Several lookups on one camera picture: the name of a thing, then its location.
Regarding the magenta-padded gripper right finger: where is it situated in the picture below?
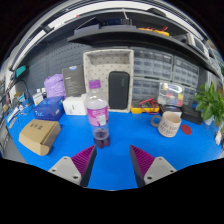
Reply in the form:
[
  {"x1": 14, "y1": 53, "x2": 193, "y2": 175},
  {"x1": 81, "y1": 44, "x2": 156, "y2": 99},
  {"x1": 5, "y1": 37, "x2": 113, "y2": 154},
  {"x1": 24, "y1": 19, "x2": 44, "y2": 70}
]
[{"x1": 129, "y1": 144, "x2": 178, "y2": 189}]

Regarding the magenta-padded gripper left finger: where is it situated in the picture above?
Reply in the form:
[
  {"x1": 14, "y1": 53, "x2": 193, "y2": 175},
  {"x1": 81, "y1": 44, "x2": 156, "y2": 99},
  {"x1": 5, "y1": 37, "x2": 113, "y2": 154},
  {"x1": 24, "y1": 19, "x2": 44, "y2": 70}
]
[{"x1": 48, "y1": 144, "x2": 98, "y2": 188}]

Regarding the clear bottle with purple cap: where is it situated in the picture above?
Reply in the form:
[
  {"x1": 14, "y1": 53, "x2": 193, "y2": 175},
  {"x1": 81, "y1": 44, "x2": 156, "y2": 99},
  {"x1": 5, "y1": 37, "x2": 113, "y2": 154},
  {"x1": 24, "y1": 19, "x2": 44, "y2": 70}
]
[{"x1": 85, "y1": 79, "x2": 111, "y2": 150}]

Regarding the brown cardboard box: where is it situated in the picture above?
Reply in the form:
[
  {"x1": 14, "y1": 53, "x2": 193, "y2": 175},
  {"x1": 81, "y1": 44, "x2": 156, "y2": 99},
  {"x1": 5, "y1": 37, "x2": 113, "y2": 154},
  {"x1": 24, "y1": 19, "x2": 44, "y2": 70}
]
[{"x1": 18, "y1": 119, "x2": 62, "y2": 157}]

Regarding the beige patterned mug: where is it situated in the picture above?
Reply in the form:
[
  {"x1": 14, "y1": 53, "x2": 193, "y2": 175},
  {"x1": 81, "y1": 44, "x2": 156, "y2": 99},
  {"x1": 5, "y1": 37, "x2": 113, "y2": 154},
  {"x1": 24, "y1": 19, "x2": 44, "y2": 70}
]
[{"x1": 150, "y1": 111, "x2": 183, "y2": 138}]

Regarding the flat round red coaster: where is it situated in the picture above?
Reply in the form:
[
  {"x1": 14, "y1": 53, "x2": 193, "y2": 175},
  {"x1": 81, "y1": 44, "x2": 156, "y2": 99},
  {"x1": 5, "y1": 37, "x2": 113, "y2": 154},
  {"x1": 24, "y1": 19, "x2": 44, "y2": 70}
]
[{"x1": 180, "y1": 124, "x2": 193, "y2": 136}]

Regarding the dark box with label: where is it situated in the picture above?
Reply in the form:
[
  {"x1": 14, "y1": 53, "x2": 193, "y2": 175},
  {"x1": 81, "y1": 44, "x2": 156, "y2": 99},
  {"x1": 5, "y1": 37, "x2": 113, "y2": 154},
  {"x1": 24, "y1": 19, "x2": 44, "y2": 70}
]
[{"x1": 158, "y1": 103, "x2": 183, "y2": 118}]

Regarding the yellow multimeter with leads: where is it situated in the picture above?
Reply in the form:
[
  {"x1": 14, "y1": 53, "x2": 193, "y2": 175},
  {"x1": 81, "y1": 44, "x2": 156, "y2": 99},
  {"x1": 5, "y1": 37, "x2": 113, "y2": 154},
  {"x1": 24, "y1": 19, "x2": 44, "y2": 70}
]
[{"x1": 130, "y1": 98, "x2": 160, "y2": 115}]

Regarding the white carton box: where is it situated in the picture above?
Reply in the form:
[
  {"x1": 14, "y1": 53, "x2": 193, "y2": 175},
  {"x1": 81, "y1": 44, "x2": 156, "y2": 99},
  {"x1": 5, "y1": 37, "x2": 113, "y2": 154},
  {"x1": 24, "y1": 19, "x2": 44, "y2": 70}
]
[{"x1": 62, "y1": 94, "x2": 89, "y2": 116}]

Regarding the blue printed box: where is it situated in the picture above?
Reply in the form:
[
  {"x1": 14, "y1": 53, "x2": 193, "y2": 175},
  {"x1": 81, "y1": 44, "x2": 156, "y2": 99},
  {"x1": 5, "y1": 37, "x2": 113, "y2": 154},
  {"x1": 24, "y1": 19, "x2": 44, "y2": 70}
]
[{"x1": 32, "y1": 96, "x2": 66, "y2": 122}]

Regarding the plain black box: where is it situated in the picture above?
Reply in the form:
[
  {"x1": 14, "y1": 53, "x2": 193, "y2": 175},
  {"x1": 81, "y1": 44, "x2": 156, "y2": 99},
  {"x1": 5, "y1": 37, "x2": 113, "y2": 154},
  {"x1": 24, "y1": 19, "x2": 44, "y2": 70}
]
[{"x1": 180, "y1": 104, "x2": 204, "y2": 126}]

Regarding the clear compartment parts box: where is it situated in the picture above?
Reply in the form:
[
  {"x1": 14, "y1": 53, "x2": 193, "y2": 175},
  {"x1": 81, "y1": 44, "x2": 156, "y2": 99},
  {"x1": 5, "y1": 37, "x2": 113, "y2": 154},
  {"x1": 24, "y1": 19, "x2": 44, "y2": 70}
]
[{"x1": 157, "y1": 81, "x2": 185, "y2": 108}]

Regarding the small white labelled box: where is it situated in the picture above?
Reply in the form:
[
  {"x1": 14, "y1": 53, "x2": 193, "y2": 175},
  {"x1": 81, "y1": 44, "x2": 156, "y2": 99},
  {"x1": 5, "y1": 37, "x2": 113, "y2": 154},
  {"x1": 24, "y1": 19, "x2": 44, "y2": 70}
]
[{"x1": 32, "y1": 91, "x2": 45, "y2": 106}]

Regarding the grey small-drawer cabinet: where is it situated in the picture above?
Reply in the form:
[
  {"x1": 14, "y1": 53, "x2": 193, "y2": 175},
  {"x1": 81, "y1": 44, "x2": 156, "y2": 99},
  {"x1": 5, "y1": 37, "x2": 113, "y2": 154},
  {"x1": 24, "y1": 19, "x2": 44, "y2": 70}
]
[
  {"x1": 172, "y1": 56, "x2": 200, "y2": 88},
  {"x1": 132, "y1": 77, "x2": 161, "y2": 103},
  {"x1": 131, "y1": 48, "x2": 174, "y2": 81},
  {"x1": 182, "y1": 84, "x2": 198, "y2": 107}
]

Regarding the green potted plant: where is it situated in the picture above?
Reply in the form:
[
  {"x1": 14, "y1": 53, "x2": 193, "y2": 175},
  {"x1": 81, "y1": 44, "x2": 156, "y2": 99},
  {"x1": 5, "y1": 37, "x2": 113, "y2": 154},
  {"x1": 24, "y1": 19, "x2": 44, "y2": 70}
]
[{"x1": 193, "y1": 81, "x2": 224, "y2": 131}]

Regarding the purple plastic bag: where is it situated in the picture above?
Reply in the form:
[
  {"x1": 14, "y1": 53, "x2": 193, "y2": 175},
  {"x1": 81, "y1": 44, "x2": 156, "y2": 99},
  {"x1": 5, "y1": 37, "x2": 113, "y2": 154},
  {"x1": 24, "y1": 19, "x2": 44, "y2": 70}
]
[{"x1": 43, "y1": 73, "x2": 67, "y2": 99}]

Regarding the dark grey flat package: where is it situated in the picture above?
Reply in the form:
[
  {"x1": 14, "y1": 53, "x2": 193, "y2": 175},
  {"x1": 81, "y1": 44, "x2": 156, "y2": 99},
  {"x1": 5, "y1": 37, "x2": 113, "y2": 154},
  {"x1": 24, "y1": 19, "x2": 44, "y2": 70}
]
[{"x1": 61, "y1": 64, "x2": 87, "y2": 98}]

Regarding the black zip case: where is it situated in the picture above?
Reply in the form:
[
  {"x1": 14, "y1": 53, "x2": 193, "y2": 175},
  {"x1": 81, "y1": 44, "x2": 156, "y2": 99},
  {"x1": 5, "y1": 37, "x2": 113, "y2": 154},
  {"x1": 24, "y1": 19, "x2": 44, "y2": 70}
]
[{"x1": 107, "y1": 70, "x2": 131, "y2": 110}]

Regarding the white dotted storage tray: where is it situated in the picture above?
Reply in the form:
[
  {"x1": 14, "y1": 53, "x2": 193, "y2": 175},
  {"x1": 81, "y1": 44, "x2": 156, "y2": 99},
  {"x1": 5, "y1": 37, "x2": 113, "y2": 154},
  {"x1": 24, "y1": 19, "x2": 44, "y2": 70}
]
[{"x1": 82, "y1": 48, "x2": 135, "y2": 114}]

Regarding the teal plastic holder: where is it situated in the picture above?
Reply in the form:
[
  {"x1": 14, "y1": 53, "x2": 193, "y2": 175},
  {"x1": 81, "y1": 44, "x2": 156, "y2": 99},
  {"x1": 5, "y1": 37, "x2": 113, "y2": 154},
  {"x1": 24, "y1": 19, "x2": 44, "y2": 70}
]
[{"x1": 14, "y1": 64, "x2": 28, "y2": 78}]

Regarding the dark overhead shelf unit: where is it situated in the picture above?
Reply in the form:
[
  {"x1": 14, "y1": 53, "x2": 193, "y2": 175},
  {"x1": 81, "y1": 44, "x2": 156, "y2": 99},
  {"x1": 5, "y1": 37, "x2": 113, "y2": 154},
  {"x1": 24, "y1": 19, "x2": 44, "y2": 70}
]
[{"x1": 9, "y1": 1, "x2": 221, "y2": 73}]

